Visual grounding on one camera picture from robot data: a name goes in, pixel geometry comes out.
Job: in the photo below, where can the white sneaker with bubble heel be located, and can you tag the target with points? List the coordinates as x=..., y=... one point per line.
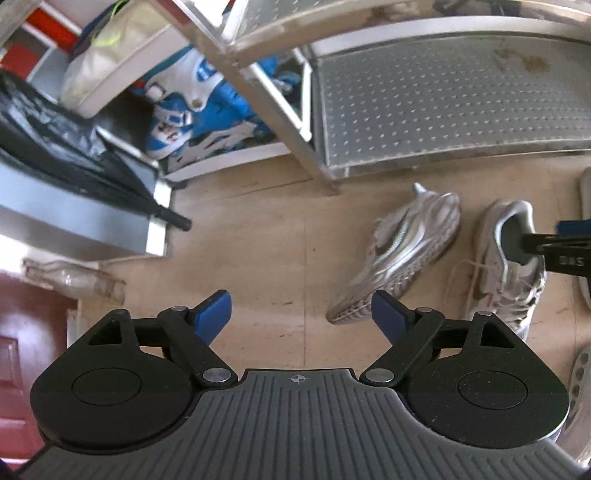
x=575, y=434

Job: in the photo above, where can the metal perforated shoe rack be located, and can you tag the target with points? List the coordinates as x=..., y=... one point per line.
x=356, y=87

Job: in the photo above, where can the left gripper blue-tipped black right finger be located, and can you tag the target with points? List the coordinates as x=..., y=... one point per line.
x=410, y=333

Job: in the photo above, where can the silver sneaker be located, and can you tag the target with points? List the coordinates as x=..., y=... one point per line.
x=404, y=244
x=505, y=280

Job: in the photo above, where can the white sneaker pink logo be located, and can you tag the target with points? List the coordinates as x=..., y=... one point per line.
x=584, y=190

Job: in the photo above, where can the black folded umbrella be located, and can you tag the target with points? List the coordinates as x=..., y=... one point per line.
x=45, y=140

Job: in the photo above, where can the clear glass bottle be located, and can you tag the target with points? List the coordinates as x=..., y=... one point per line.
x=75, y=281

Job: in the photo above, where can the white storage shelf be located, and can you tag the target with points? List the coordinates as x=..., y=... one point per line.
x=135, y=78

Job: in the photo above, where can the blue white roller skate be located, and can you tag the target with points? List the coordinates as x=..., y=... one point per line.
x=192, y=103

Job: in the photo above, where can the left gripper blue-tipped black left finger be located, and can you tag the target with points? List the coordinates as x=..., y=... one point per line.
x=190, y=332

